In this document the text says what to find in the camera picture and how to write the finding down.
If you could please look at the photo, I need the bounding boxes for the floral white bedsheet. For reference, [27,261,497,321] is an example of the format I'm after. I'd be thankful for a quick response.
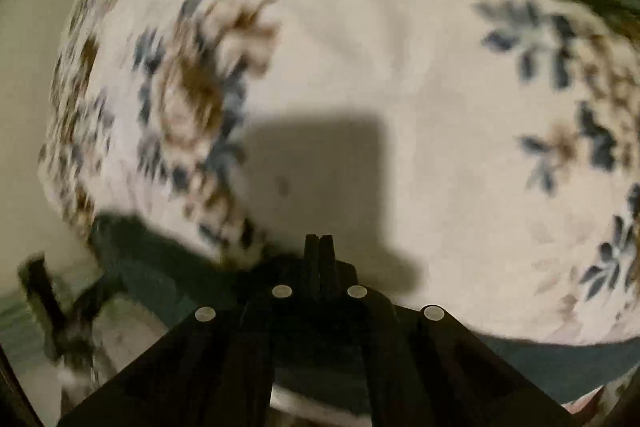
[37,0,640,348]

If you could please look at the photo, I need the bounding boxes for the dark green pants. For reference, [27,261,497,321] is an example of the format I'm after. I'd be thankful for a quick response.
[87,212,640,414]

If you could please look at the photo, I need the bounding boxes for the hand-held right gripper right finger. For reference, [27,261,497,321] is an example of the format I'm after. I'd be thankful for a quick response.
[319,234,577,427]

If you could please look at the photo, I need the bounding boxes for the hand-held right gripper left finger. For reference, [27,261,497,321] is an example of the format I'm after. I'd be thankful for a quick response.
[56,234,320,427]

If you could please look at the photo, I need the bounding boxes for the dark blurred frame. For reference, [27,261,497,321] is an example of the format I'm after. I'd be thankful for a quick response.
[17,254,126,375]

